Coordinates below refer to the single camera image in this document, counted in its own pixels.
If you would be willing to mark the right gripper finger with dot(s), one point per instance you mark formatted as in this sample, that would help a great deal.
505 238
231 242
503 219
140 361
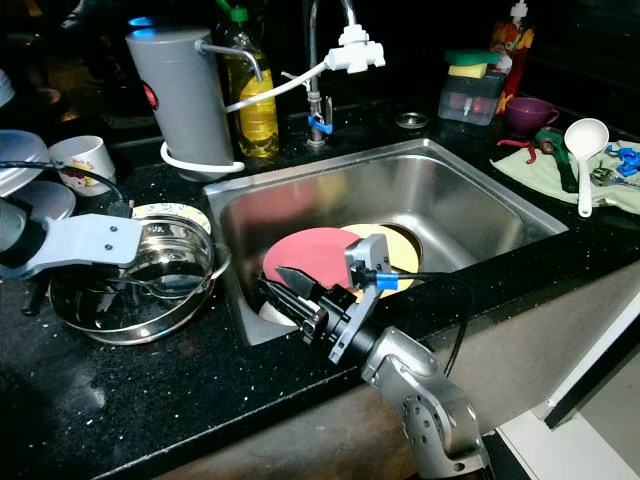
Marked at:
280 300
300 280

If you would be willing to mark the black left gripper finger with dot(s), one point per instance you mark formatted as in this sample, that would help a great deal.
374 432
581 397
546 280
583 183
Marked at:
160 287

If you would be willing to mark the pink plate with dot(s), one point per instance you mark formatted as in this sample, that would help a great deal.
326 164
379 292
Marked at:
310 252

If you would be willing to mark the stainless steel bowl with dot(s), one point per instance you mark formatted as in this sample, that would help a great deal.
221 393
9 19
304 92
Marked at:
150 320

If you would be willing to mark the chrome kitchen faucet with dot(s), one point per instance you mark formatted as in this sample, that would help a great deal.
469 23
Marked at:
317 70

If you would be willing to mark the white bowl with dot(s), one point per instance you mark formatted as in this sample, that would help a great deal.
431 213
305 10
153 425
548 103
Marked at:
275 312

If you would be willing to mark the patterned white plate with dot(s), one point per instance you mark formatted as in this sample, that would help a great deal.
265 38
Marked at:
170 212

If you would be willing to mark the yellow plate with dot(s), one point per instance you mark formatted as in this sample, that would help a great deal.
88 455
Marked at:
400 255

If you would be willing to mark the white printed mug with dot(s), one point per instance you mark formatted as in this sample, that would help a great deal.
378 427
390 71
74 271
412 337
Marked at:
85 160

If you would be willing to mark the yellow dish soap bottle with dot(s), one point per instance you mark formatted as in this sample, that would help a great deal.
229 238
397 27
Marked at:
255 115

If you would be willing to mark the stainless steel sink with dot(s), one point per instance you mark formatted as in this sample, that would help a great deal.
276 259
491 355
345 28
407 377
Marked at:
460 195

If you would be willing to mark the grey cylindrical water filter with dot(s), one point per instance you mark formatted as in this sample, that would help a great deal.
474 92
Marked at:
180 95

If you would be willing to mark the white faucet diverter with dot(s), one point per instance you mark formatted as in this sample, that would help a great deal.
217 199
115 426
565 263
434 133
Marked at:
357 50

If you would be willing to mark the light green cloth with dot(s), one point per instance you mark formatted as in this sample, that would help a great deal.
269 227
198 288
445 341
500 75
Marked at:
525 172

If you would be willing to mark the clear plastic sponge holder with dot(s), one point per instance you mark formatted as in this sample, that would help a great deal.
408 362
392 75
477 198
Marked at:
470 100

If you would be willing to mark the yellow green sponge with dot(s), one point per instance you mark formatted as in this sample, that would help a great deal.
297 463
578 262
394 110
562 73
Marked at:
472 65

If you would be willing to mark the purple cup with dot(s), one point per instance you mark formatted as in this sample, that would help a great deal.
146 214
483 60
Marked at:
530 114

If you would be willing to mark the white plastic ladle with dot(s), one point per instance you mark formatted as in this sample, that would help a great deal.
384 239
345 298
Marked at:
585 138

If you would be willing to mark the metal utensil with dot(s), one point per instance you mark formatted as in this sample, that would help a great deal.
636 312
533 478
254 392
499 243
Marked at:
615 178

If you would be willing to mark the red orange pump bottle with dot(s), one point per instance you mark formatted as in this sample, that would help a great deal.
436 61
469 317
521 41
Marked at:
513 45

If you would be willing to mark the blue plastic utensil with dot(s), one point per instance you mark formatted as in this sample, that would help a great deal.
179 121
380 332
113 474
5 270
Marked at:
625 160

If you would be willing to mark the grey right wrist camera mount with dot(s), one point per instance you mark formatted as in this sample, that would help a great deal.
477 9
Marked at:
365 262

